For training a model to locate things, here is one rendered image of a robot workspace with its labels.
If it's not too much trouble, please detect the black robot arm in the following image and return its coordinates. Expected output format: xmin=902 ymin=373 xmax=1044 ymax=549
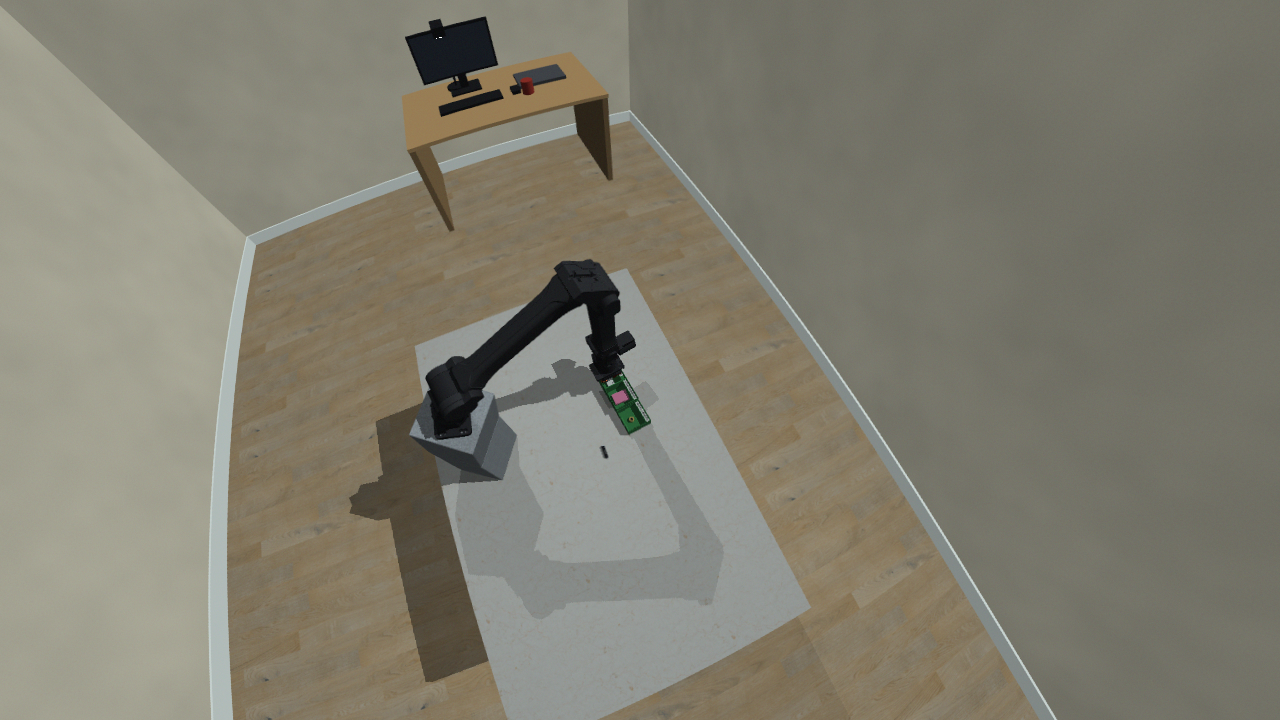
xmin=425 ymin=259 xmax=636 ymax=439

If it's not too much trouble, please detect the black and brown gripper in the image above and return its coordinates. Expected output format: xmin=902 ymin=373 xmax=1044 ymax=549
xmin=589 ymin=354 xmax=625 ymax=383

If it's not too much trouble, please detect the green rack of bins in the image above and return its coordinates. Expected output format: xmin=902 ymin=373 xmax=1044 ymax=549
xmin=599 ymin=370 xmax=652 ymax=436

